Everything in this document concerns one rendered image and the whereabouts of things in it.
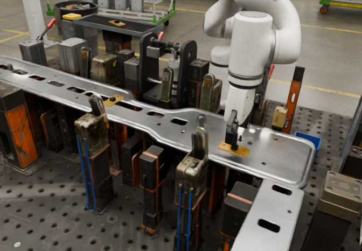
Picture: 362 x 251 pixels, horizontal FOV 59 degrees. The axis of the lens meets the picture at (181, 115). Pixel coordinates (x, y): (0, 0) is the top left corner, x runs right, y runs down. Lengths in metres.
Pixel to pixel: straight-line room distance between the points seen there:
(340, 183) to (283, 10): 0.41
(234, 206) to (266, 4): 0.48
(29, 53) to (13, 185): 0.59
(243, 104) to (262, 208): 0.24
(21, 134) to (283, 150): 0.91
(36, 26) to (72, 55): 3.54
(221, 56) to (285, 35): 0.73
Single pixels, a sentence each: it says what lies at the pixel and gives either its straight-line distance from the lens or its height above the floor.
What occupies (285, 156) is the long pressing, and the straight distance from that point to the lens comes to 0.92.
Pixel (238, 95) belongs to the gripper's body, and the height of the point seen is 1.19.
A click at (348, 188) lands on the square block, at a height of 1.06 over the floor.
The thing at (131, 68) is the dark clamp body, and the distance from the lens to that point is 1.24.
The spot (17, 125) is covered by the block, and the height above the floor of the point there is 0.90.
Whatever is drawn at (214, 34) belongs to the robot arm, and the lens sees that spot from 1.43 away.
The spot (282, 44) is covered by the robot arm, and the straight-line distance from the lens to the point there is 0.74.
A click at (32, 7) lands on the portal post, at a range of 4.84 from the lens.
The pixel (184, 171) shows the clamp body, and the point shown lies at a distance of 0.75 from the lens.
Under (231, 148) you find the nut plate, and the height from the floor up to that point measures 1.01.
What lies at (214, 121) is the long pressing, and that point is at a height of 1.00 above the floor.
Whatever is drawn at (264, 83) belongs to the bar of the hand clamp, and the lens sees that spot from 1.00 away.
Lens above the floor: 1.53
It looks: 31 degrees down
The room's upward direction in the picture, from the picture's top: 2 degrees clockwise
